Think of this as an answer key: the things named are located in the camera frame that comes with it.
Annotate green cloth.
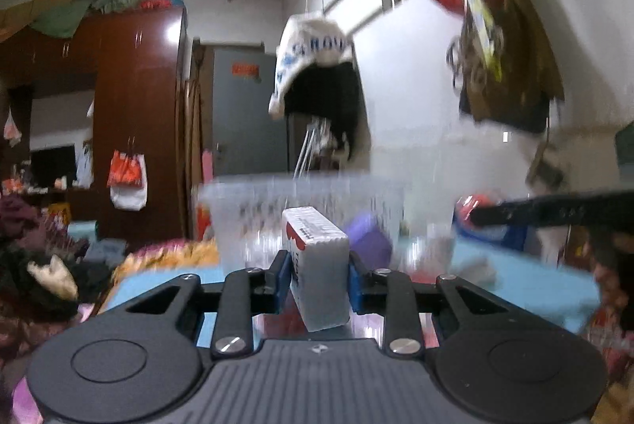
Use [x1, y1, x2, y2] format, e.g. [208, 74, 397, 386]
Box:
[32, 0, 150, 39]

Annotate beige coiled cord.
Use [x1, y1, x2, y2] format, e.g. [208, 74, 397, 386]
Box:
[445, 28, 504, 91]

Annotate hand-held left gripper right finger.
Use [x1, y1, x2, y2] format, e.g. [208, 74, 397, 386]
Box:
[347, 250, 514, 359]

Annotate white and black jacket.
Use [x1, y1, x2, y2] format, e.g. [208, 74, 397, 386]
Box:
[268, 12, 373, 160]

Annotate metal crutches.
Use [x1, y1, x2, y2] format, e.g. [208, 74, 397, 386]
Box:
[294, 117, 334, 180]

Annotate small pinkish plastic bag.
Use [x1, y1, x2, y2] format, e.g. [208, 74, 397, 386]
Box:
[3, 107, 23, 147]

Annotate clear plastic basket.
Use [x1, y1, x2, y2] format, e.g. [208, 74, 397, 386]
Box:
[198, 173, 413, 277]

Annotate orange printed blanket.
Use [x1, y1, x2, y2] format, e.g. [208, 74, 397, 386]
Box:
[111, 238, 220, 302]

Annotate grey door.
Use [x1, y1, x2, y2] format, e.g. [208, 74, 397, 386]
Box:
[201, 42, 291, 178]

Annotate white and orange plastic bag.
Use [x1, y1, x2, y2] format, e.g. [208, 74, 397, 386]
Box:
[106, 149, 149, 211]

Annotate purple packet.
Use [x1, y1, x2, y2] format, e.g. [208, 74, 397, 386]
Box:
[347, 212, 394, 264]

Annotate pile of dark clothes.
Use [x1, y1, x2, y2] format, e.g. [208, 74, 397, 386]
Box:
[0, 193, 126, 356]

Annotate teal box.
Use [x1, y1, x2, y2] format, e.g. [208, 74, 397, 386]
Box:
[66, 221, 100, 240]

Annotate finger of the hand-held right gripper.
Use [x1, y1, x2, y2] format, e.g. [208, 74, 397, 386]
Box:
[470, 193, 560, 227]

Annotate white box with red label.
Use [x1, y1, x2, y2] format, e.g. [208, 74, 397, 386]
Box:
[281, 206, 351, 332]

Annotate brown wooden wardrobe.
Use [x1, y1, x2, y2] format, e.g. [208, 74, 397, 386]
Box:
[0, 5, 190, 243]

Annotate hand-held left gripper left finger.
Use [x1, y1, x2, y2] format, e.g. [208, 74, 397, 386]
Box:
[124, 250, 292, 359]

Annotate blue and white box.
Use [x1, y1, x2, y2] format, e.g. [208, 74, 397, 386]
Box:
[453, 205, 529, 252]

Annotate brown hanging bag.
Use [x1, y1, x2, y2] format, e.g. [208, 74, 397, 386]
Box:
[458, 0, 566, 136]

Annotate black television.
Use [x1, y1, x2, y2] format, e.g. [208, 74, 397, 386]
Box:
[30, 145, 78, 190]

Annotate cardboard boxes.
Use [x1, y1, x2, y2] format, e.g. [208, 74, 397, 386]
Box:
[0, 0, 86, 41]

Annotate wooden sticks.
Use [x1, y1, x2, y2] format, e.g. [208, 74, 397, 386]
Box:
[185, 40, 204, 188]

